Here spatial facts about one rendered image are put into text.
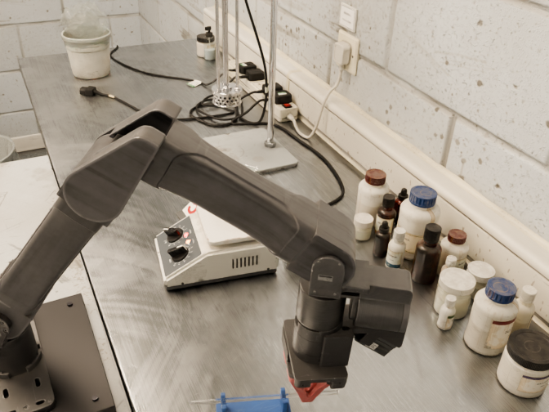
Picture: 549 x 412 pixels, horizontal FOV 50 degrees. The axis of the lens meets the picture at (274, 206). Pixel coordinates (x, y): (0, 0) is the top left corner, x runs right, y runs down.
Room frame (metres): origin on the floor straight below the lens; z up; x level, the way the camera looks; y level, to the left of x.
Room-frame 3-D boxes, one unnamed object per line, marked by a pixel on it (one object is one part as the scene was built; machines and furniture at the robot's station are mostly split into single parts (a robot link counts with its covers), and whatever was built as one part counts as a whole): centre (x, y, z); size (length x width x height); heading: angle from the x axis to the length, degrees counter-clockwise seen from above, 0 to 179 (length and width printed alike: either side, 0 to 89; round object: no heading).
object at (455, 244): (0.83, -0.32, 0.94); 0.05 x 0.05 x 0.09
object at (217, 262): (0.84, 0.09, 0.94); 0.22 x 0.13 x 0.08; 108
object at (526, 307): (0.69, -0.39, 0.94); 0.03 x 0.03 x 0.09
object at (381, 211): (0.93, -0.21, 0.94); 0.04 x 0.04 x 0.09
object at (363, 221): (0.93, -0.17, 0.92); 0.04 x 0.04 x 0.04
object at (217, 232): (0.84, 0.07, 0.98); 0.12 x 0.12 x 0.01; 18
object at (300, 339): (0.52, -0.06, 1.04); 0.10 x 0.07 x 0.07; 9
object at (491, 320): (0.66, -0.34, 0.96); 0.06 x 0.06 x 0.11
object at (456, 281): (0.73, -0.30, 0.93); 0.06 x 0.06 x 0.07
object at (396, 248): (0.84, -0.22, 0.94); 0.03 x 0.03 x 0.08
